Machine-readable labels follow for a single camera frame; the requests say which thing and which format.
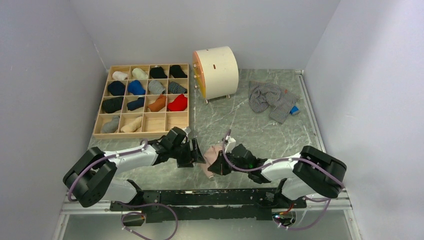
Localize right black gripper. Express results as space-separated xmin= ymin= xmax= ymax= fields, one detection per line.
xmin=208 ymin=148 xmax=250 ymax=176

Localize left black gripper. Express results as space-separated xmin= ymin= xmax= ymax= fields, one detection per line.
xmin=170 ymin=138 xmax=205 ymax=168

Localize pink beige underwear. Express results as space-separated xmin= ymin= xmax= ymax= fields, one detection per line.
xmin=199 ymin=145 xmax=223 ymax=179

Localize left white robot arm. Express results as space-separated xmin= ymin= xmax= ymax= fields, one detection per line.
xmin=63 ymin=127 xmax=206 ymax=210

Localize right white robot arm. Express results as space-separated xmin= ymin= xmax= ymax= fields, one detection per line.
xmin=207 ymin=144 xmax=347 ymax=208

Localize grey striped underwear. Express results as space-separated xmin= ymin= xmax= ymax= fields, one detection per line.
xmin=248 ymin=81 xmax=300 ymax=124

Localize red rolled sock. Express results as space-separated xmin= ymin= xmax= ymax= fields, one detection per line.
xmin=167 ymin=94 xmax=189 ymax=112

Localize orange rolled sock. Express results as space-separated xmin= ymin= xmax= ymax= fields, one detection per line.
xmin=147 ymin=94 xmax=167 ymax=112

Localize striped dark rolled sock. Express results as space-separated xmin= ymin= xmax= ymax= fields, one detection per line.
xmin=168 ymin=81 xmax=188 ymax=94

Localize wooden compartment tray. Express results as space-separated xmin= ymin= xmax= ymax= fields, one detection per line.
xmin=93 ymin=63 xmax=190 ymax=139

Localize dark navy rolled sock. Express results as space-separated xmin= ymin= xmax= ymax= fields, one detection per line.
xmin=126 ymin=97 xmax=145 ymax=111

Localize cream cylindrical drum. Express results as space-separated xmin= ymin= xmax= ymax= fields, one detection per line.
xmin=192 ymin=46 xmax=239 ymax=104

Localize black rolled sock right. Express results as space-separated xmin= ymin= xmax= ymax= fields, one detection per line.
xmin=169 ymin=65 xmax=188 ymax=79

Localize light grey rolled sock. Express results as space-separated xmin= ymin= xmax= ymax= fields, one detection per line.
xmin=100 ymin=115 xmax=120 ymax=134

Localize blue small object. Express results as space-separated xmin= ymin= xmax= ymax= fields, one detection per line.
xmin=289 ymin=106 xmax=300 ymax=116

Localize blue rolled sock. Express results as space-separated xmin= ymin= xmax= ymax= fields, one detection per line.
xmin=127 ymin=80 xmax=146 ymax=96

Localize black ribbed rolled sock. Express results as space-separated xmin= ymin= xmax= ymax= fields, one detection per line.
xmin=101 ymin=96 xmax=124 ymax=114

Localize cream rolled sock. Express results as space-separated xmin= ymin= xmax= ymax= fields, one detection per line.
xmin=131 ymin=67 xmax=149 ymax=80

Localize white rolled sock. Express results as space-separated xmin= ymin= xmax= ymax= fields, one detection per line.
xmin=112 ymin=71 xmax=128 ymax=81

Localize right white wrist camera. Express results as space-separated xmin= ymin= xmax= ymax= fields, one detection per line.
xmin=222 ymin=136 xmax=237 ymax=153

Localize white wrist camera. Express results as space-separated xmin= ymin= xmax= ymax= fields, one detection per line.
xmin=183 ymin=127 xmax=192 ymax=136
xmin=222 ymin=136 xmax=237 ymax=153

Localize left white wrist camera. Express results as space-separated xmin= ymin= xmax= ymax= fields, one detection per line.
xmin=183 ymin=127 xmax=192 ymax=136

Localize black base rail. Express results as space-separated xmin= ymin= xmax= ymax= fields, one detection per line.
xmin=109 ymin=187 xmax=307 ymax=223

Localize aluminium frame rail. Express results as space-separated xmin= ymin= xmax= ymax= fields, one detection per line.
xmin=63 ymin=187 xmax=362 ymax=240

